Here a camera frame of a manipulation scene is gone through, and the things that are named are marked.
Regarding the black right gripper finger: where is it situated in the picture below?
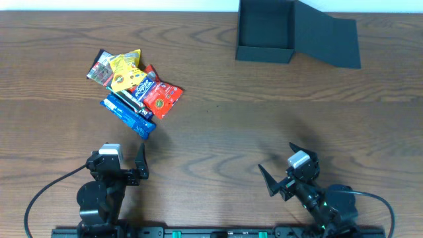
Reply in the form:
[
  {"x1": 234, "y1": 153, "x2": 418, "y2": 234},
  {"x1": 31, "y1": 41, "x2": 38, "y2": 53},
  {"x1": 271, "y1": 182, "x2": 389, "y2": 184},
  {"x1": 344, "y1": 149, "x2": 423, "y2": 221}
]
[
  {"x1": 289, "y1": 142, "x2": 318, "y2": 162},
  {"x1": 258, "y1": 164, "x2": 282, "y2": 196}
]

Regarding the red snack packet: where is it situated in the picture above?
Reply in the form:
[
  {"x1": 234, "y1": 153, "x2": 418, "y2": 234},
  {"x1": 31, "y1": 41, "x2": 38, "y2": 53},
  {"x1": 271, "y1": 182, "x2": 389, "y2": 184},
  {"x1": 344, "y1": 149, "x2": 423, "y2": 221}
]
[{"x1": 129, "y1": 64, "x2": 183, "y2": 120}]

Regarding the yellow snack packet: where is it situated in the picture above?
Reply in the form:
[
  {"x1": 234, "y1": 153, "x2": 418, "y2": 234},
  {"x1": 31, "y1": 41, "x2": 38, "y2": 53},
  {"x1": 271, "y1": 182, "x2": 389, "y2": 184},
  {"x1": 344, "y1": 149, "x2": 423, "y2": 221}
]
[{"x1": 107, "y1": 49, "x2": 147, "y2": 92}]

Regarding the dark snack packet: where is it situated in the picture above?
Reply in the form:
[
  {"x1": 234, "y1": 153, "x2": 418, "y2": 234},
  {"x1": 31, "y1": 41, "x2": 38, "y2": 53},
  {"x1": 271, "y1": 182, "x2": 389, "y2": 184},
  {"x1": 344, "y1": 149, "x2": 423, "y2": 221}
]
[{"x1": 86, "y1": 49, "x2": 114, "y2": 87}]

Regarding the black box with lid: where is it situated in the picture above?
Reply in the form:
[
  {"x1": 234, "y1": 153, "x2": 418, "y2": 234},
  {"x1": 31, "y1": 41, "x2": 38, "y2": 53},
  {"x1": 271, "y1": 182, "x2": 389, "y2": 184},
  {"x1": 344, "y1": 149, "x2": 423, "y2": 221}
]
[{"x1": 235, "y1": 0, "x2": 361, "y2": 69}]

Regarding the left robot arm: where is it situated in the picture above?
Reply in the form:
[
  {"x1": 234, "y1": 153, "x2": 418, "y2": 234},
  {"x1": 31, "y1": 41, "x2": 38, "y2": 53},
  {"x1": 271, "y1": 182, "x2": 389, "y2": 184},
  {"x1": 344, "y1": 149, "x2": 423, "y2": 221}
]
[{"x1": 77, "y1": 143, "x2": 149, "y2": 238}]

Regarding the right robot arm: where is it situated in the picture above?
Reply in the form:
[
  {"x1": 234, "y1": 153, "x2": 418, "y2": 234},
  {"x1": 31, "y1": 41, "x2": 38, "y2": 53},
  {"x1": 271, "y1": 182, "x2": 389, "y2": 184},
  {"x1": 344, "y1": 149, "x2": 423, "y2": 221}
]
[{"x1": 258, "y1": 143, "x2": 363, "y2": 237}]

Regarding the blue cookie pack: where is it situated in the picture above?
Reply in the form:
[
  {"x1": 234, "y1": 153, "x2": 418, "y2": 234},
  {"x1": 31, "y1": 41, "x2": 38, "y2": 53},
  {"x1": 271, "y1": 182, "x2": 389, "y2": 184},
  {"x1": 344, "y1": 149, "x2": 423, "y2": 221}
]
[{"x1": 100, "y1": 93, "x2": 156, "y2": 139}]

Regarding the dark blue chocolate bar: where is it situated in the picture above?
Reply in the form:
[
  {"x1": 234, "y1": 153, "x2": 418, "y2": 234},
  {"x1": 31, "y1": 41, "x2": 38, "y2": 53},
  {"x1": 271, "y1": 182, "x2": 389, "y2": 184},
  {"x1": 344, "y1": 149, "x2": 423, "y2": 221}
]
[{"x1": 139, "y1": 108, "x2": 154, "y2": 120}]

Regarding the green black candy bar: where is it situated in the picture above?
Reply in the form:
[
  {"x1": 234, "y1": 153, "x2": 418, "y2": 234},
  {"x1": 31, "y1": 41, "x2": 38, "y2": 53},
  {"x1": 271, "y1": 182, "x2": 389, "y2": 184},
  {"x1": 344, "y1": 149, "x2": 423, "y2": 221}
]
[{"x1": 106, "y1": 87, "x2": 145, "y2": 113}]

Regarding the blue eclipse gum box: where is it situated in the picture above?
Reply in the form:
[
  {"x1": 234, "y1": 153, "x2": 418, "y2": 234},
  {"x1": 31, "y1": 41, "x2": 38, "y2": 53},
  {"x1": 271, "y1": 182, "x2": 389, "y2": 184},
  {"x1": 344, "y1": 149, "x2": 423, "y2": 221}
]
[{"x1": 132, "y1": 76, "x2": 156, "y2": 102}]

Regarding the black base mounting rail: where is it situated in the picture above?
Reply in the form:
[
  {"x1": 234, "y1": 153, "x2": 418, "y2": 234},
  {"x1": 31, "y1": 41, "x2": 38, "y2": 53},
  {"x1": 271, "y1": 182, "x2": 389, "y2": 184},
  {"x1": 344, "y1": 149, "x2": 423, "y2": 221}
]
[{"x1": 51, "y1": 225, "x2": 387, "y2": 238}]

